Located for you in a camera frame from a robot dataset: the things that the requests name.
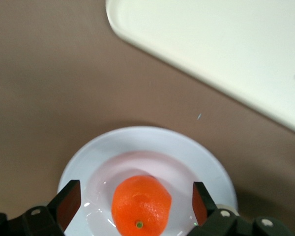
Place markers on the cream tray with bear print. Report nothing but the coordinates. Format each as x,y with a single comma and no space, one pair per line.
211,44

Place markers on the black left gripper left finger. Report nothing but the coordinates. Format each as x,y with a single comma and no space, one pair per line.
68,201

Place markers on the orange mandarin fruit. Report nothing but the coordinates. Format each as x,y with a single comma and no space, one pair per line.
141,205

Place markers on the white round plate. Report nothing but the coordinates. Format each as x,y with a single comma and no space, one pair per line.
147,157

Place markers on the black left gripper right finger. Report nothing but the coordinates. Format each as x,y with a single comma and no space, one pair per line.
201,204

